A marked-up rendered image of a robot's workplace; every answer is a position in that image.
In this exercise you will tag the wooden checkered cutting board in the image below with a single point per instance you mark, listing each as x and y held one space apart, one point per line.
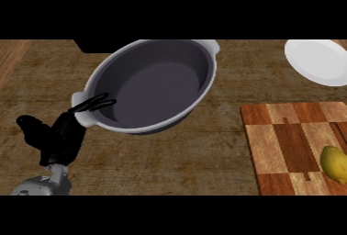
295 147

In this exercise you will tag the yellow lemon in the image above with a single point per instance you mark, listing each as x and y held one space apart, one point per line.
335 164

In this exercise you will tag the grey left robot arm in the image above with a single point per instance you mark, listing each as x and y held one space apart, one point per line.
45 182

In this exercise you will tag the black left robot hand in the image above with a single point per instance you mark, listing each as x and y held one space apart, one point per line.
61 137

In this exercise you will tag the white pot with dark inside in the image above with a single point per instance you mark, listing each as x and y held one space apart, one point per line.
155 85

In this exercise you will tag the white plate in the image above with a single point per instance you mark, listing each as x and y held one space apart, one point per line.
318 62

